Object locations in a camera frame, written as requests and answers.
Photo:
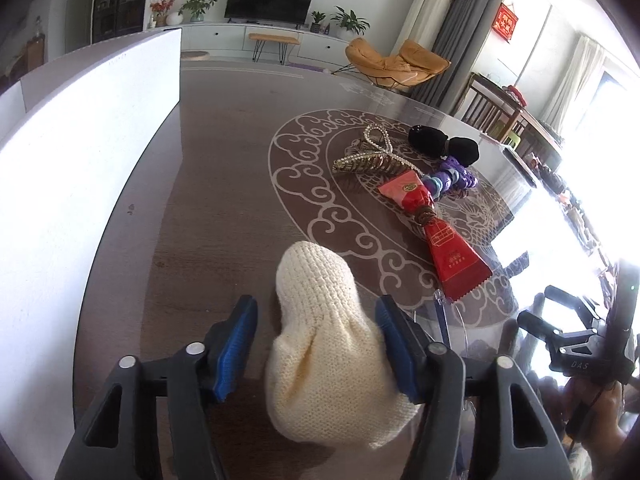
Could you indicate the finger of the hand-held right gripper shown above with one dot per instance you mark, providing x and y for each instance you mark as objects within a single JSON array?
[
  {"x": 537, "y": 325},
  {"x": 565, "y": 300}
]

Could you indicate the red wall decoration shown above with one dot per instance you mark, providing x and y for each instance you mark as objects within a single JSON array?
[{"x": 505, "y": 20}]

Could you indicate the wooden chair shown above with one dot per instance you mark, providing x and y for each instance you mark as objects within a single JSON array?
[{"x": 487, "y": 105}]

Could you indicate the orange lounge chair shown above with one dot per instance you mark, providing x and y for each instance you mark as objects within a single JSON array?
[{"x": 395, "y": 62}]

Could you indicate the black velvet bow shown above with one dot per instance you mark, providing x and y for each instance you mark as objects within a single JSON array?
[{"x": 425, "y": 140}]

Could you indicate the white curtain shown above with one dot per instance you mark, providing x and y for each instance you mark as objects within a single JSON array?
[{"x": 575, "y": 80}]

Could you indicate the red flower vase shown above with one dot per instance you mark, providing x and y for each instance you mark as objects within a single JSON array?
[{"x": 162, "y": 10}]

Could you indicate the purple plastic toy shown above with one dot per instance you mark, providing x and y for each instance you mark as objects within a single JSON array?
[{"x": 450, "y": 177}]

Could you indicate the bushy green potted plant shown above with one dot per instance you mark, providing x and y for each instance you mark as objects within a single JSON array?
[{"x": 197, "y": 7}]

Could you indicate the patterned glass desktop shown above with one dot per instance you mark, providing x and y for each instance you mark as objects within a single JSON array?
[{"x": 225, "y": 185}]

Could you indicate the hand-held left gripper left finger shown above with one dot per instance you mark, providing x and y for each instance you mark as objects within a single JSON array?
[{"x": 237, "y": 350}]

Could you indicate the white board panel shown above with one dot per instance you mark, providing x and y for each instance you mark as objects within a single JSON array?
[{"x": 75, "y": 185}]

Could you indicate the person's right hand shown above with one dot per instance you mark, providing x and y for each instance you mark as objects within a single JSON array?
[{"x": 607, "y": 420}]

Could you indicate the round floor mat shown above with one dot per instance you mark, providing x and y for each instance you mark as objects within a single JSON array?
[{"x": 194, "y": 56}]

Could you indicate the grey curtain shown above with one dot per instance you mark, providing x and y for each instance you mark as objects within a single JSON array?
[{"x": 465, "y": 25}]

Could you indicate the white standing air conditioner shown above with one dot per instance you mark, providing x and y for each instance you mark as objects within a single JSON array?
[{"x": 430, "y": 10}]

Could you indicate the clear frame eyeglasses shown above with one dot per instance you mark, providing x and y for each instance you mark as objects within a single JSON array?
[{"x": 462, "y": 330}]

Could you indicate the white TV cabinet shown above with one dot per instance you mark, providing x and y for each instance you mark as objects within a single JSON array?
[{"x": 225, "y": 37}]

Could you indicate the red packet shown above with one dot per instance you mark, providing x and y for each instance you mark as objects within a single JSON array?
[{"x": 452, "y": 255}]

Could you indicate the purple rug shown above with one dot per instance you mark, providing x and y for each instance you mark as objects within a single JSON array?
[{"x": 310, "y": 67}]

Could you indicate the large leafy potted plant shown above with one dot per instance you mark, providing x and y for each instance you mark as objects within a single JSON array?
[{"x": 350, "y": 22}]

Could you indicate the small potted plant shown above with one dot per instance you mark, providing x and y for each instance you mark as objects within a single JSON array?
[{"x": 317, "y": 21}]

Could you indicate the dark display cabinet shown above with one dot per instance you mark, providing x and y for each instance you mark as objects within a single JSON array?
[{"x": 122, "y": 0}]

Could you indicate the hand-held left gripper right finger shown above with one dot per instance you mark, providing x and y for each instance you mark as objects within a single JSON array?
[{"x": 392, "y": 350}]

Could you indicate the wooden bench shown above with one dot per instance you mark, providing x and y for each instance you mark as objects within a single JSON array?
[{"x": 272, "y": 37}]

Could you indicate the black television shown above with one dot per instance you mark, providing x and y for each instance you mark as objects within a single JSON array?
[{"x": 267, "y": 2}]

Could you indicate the cream knitted hat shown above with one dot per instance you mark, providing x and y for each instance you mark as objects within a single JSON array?
[{"x": 325, "y": 350}]

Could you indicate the gold pearl hair claw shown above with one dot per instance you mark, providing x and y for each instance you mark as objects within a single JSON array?
[{"x": 372, "y": 160}]

